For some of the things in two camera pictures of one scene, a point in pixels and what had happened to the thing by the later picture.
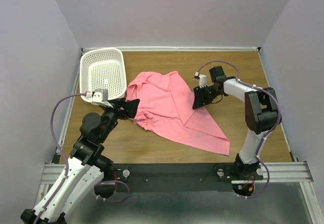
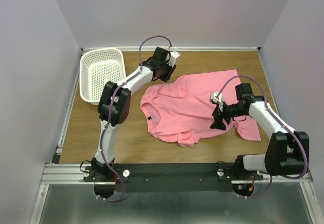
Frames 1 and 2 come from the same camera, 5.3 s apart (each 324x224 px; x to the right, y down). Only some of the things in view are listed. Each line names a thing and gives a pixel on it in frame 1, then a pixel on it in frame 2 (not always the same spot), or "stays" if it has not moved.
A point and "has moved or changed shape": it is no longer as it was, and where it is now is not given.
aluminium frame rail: [283, 172] stays
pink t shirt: [165, 108] has moved or changed shape
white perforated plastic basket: [104, 69] stays
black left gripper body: [120, 108] to [167, 73]
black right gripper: [205, 95] to [221, 114]
